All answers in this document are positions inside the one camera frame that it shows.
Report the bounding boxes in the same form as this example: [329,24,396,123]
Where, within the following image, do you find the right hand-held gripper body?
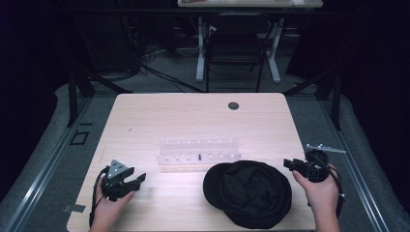
[296,143,347,184]

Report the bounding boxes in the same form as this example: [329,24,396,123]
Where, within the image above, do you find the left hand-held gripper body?
[101,159,132,203]

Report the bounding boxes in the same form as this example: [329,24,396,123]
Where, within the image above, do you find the black cap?
[202,159,294,230]

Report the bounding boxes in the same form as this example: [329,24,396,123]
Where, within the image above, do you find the person's left hand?
[93,185,136,224]

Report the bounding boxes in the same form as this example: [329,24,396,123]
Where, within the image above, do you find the person's right hand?
[292,163,342,218]

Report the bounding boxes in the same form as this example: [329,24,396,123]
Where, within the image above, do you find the grey tape strip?
[62,203,87,214]

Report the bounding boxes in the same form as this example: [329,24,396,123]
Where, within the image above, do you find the clear acrylic peg rack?
[156,137,243,169]

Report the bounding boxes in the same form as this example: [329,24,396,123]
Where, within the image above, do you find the black metal stand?
[65,62,133,129]
[282,66,343,131]

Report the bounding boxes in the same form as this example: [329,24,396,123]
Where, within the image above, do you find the black chair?
[204,13,274,94]

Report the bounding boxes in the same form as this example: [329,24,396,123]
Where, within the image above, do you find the white-legged desk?
[177,0,324,84]

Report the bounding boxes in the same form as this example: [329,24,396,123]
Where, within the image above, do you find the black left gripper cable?
[89,165,111,227]

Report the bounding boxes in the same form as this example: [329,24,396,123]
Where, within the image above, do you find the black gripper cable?
[317,154,346,218]
[89,165,111,227]

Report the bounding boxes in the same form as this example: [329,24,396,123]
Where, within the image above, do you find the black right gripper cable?
[317,154,346,218]

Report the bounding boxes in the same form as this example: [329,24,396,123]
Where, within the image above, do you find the metal floor rail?
[321,99,392,232]
[2,96,94,232]

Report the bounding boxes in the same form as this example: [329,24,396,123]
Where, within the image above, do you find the black floor cables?
[139,44,207,94]

